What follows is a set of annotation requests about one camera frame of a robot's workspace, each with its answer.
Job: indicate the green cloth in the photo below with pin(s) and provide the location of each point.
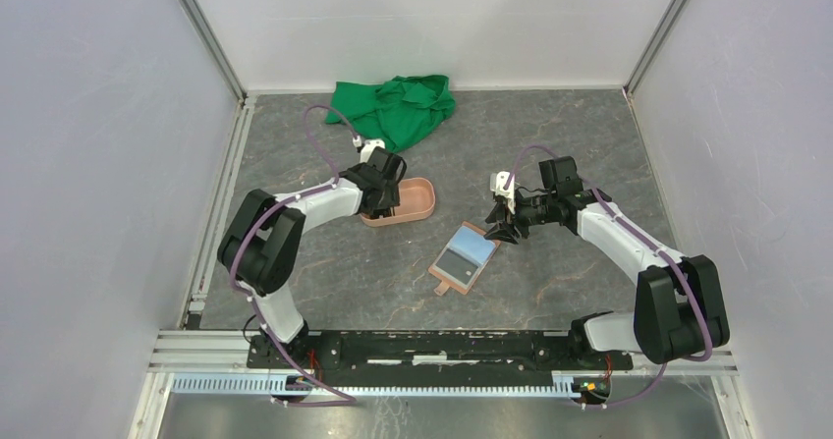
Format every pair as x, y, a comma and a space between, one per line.
402, 111

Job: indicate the brown leather card holder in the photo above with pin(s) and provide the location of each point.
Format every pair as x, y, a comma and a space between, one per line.
469, 241

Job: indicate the dark credit card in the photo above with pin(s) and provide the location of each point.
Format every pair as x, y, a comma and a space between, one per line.
455, 267

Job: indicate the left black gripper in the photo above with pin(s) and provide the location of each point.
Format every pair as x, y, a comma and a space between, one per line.
391, 195

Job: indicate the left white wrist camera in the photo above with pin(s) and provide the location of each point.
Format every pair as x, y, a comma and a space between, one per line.
365, 147

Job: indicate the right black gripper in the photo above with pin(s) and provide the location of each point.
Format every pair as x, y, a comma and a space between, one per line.
505, 233

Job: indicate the pink oval tray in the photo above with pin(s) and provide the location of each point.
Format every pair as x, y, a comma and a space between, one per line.
417, 202

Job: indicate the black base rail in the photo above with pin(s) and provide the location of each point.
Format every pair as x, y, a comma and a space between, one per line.
456, 358

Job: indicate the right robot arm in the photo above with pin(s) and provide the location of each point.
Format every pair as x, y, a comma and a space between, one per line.
679, 310

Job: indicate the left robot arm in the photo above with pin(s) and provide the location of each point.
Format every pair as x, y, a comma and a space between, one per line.
261, 245

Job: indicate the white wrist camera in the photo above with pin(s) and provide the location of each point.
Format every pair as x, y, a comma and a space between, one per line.
502, 186
365, 147

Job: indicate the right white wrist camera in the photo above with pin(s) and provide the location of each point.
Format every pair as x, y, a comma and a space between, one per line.
502, 186

